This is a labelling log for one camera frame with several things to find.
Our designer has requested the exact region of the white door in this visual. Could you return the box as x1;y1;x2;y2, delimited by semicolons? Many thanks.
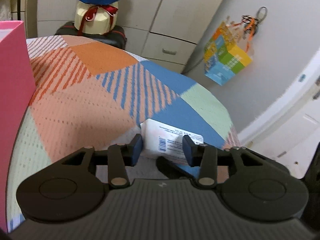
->
239;52;319;178

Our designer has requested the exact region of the pink cardboard storage box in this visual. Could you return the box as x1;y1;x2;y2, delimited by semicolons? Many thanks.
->
0;21;35;232

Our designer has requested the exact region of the colourful patchwork table cloth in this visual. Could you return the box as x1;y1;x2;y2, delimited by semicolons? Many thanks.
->
7;35;239;231

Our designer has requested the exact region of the beige wardrobe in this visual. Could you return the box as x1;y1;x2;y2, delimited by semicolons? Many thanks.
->
24;0;222;73

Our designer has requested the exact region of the cream gift box red ribbon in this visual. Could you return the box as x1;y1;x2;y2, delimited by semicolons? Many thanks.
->
74;1;119;35

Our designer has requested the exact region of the colourful paper gift bag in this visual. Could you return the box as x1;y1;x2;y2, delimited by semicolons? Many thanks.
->
203;15;256;86

